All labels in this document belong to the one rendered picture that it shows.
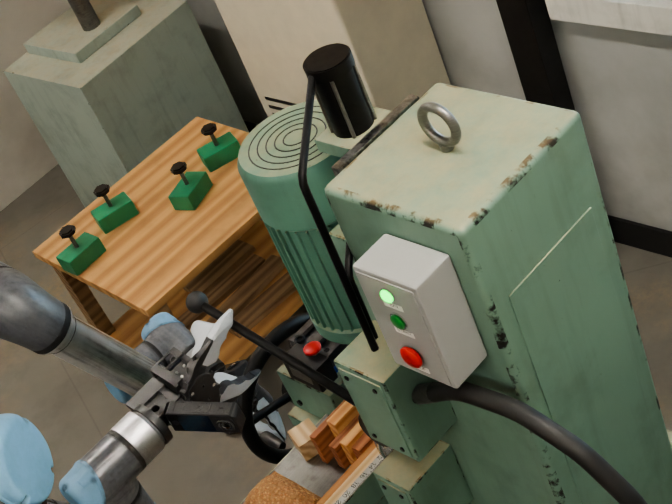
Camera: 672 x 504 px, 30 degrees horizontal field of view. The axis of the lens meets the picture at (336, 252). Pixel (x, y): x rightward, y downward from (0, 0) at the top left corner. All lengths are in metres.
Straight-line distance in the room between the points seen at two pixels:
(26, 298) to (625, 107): 1.69
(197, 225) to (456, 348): 2.00
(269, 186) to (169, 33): 2.48
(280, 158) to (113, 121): 2.37
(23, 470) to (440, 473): 0.55
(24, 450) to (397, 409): 0.45
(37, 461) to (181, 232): 1.83
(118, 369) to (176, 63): 2.00
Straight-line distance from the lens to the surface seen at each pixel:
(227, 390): 1.93
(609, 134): 3.33
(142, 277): 3.27
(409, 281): 1.34
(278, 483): 1.98
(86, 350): 2.19
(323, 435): 1.99
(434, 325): 1.37
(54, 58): 4.15
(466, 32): 3.43
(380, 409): 1.56
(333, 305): 1.74
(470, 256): 1.34
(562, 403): 1.55
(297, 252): 1.69
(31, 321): 2.12
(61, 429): 3.85
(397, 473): 1.71
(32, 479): 1.57
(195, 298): 1.91
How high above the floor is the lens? 2.32
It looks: 36 degrees down
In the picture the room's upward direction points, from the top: 24 degrees counter-clockwise
